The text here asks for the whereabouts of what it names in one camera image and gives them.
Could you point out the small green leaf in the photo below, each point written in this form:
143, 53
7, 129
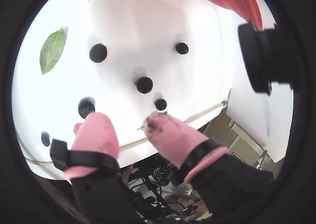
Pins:
141, 128

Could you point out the large green leaf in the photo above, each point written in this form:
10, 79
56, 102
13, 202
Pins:
51, 53

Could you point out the dark blueberry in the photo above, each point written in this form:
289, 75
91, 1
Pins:
98, 53
182, 48
144, 85
45, 138
85, 106
161, 104

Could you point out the black camera lens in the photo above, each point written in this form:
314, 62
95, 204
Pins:
256, 58

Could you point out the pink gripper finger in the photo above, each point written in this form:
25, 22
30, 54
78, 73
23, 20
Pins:
177, 140
96, 137

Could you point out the white mat sheet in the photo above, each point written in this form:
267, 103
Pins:
138, 36

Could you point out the beige cardboard box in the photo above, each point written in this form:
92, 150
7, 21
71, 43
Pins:
222, 132

